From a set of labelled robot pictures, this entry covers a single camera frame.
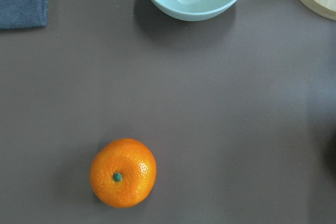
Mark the orange mandarin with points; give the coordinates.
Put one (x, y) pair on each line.
(123, 173)

